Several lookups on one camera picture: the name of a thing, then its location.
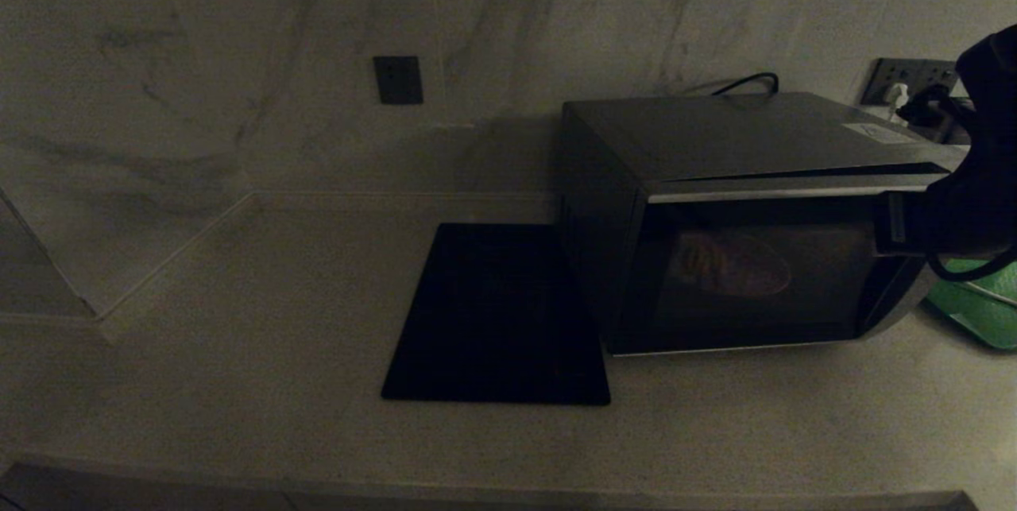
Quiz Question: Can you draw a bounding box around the silver microwave oven body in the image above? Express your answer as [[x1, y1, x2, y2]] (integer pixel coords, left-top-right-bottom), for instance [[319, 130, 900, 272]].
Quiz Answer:
[[556, 92, 972, 357]]

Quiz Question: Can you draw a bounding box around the orange french fry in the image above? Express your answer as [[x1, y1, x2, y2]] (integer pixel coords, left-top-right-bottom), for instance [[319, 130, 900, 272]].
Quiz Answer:
[[686, 245, 717, 279]]

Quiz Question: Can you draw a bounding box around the black single wall socket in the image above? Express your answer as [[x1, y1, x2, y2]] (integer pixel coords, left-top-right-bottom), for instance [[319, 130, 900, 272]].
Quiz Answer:
[[373, 56, 424, 105]]

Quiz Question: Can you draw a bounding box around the dark glass microwave door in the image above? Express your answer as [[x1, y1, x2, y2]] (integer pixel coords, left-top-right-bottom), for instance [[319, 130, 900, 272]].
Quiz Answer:
[[608, 171, 940, 357]]

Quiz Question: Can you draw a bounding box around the white power cable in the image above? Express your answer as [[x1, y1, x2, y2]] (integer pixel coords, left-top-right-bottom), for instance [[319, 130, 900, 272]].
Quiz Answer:
[[977, 281, 1017, 307]]

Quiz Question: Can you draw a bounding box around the black curved cable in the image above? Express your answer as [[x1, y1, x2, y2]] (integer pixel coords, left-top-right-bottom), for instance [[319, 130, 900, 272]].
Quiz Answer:
[[710, 72, 779, 97]]

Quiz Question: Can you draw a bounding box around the green plastic tray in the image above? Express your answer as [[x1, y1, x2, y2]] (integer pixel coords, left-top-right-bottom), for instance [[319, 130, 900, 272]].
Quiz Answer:
[[926, 257, 1017, 350]]

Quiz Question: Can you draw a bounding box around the black induction cooktop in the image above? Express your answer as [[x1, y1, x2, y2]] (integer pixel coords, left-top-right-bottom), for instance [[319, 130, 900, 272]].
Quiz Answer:
[[381, 223, 611, 405]]

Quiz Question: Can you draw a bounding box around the black double wall socket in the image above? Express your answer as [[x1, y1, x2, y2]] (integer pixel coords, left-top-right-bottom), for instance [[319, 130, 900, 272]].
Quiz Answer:
[[862, 58, 960, 106]]

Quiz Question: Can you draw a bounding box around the purple plate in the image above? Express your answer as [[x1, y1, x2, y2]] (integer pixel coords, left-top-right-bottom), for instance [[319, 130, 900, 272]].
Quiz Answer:
[[674, 229, 794, 299]]

